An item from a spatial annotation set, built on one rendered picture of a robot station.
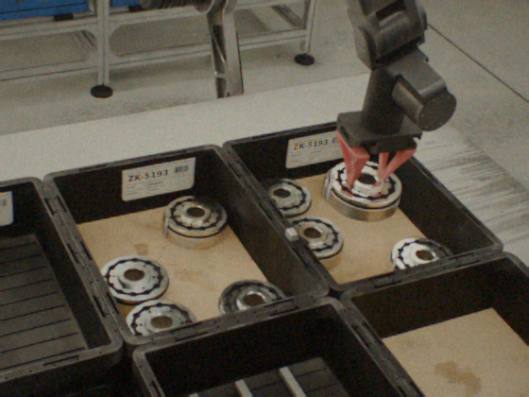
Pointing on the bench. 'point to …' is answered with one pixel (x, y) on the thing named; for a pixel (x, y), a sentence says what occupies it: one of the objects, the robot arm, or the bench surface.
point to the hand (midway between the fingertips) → (366, 176)
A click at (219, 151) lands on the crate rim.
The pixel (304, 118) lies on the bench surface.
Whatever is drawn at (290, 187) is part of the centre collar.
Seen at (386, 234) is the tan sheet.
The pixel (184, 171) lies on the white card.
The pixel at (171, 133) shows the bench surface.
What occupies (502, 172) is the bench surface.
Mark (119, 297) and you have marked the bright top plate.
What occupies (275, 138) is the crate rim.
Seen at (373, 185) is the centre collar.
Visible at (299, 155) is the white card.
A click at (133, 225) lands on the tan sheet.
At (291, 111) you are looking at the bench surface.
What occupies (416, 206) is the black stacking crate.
